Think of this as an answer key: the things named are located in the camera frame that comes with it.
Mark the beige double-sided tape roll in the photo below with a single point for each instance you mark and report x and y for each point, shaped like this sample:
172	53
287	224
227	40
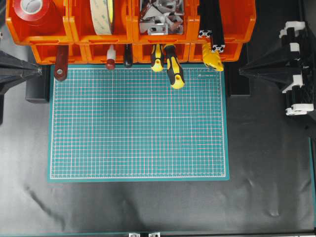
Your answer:
102	13

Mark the large yellow black screwdriver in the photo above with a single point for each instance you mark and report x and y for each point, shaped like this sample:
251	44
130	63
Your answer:
174	69

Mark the green cutting mat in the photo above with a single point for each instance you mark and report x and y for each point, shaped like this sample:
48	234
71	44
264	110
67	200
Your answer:
130	125

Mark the black aluminium extrusion long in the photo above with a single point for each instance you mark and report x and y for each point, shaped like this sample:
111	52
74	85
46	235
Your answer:
216	26

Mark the small yellow black screwdriver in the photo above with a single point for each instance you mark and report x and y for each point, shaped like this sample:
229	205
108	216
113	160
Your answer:
157	58

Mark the red tape roll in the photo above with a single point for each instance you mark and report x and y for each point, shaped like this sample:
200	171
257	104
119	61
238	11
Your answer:
36	12

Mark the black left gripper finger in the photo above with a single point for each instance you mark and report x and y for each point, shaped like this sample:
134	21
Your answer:
12	67

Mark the orange container rack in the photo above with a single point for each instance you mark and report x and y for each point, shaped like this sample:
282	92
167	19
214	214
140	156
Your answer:
72	25

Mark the dark red handled tool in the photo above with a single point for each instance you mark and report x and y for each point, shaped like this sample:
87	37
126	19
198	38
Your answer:
61	64

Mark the metal corner brackets pile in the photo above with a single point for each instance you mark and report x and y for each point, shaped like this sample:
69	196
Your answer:
161	17

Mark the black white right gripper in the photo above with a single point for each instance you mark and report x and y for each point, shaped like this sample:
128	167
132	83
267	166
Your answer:
292	67

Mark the black aluminium extrusion short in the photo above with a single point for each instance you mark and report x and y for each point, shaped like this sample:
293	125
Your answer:
204	11

